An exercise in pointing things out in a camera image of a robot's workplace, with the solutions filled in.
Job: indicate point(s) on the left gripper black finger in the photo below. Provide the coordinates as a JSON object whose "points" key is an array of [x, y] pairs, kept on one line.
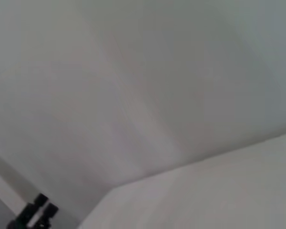
{"points": [[52, 210], [39, 200]]}

